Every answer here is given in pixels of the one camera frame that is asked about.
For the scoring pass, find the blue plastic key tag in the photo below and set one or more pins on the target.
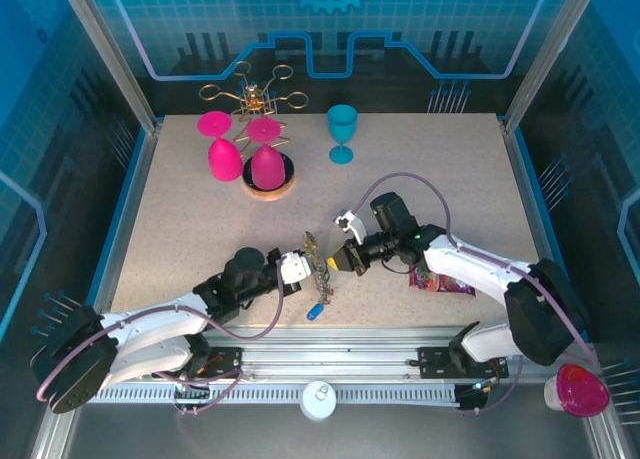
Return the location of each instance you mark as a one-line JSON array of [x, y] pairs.
[[314, 312]]

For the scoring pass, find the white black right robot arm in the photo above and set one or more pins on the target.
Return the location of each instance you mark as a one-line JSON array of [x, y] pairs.
[[475, 269]]

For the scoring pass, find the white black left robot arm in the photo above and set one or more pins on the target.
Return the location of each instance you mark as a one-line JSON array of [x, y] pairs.
[[150, 314]]

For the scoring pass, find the purple candy packet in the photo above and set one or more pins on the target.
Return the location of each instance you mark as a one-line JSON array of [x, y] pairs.
[[445, 284]]

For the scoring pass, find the pink plastic wine glass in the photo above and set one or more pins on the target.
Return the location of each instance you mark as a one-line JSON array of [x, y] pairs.
[[267, 166], [224, 161]]

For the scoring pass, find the teal plastic wine glass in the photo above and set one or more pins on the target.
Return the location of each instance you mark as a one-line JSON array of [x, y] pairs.
[[342, 121]]

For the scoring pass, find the white round tin can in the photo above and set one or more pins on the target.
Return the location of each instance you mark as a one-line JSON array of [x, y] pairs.
[[317, 404]]

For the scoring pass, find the pink and white plastic cup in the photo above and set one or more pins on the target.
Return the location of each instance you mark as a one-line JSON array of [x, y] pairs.
[[580, 389]]

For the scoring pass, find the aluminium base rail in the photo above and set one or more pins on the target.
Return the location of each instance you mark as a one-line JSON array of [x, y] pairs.
[[330, 359]]

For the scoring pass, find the aluminium table side rail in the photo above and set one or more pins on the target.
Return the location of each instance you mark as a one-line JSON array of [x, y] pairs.
[[131, 189], [525, 189]]

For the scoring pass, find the aluminium frame post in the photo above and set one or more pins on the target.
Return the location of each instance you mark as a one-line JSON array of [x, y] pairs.
[[110, 54], [545, 54]]

